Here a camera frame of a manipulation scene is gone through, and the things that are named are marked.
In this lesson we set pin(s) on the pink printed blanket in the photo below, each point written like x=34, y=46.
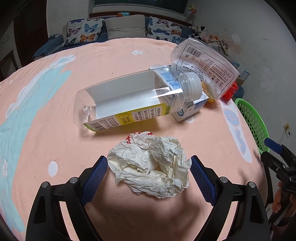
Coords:
x=57, y=150

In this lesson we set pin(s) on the white paper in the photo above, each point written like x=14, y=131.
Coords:
x=150, y=166

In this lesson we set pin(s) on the dark wooden door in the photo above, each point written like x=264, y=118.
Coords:
x=30, y=25

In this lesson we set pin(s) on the person's right hand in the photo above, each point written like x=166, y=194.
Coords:
x=276, y=199

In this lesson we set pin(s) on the clear square plastic bottle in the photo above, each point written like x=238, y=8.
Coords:
x=120, y=99

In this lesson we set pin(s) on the white clear refill pouch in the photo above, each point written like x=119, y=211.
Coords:
x=208, y=67

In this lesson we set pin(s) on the butterfly print cushion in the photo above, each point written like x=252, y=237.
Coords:
x=83, y=31
x=164, y=29

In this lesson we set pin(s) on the colourful pinwheel flowers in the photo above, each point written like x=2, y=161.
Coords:
x=192, y=8

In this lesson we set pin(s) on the green plastic wastebasket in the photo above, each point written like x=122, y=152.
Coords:
x=254, y=125

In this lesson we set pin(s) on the beige cushion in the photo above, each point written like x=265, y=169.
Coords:
x=126, y=26

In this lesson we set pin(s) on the blue corner sofa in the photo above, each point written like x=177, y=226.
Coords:
x=46, y=47

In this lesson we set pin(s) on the black white cow plush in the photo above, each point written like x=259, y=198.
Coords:
x=197, y=30

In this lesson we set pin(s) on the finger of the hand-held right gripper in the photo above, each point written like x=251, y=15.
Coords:
x=274, y=163
x=274, y=144

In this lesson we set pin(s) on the small yellow packet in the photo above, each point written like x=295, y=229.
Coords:
x=207, y=92

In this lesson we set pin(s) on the wall socket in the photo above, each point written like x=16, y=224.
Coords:
x=286, y=129

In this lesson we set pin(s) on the blue orange toy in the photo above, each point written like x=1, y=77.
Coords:
x=123, y=14

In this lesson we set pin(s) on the orange white plush toy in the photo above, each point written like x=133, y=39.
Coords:
x=209, y=37

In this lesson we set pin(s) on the wooden chair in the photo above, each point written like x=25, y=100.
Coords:
x=7, y=63

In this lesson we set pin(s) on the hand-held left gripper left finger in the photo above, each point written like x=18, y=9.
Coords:
x=94, y=183

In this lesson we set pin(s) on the blue white drink carton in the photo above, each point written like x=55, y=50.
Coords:
x=189, y=111

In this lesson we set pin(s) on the patterned cloth bag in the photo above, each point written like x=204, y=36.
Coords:
x=223, y=46

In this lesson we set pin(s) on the red plastic mesh sleeve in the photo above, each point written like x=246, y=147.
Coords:
x=230, y=91

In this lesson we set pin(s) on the blue white card box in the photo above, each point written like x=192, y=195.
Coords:
x=245, y=75

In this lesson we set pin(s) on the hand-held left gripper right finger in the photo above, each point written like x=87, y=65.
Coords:
x=203, y=182

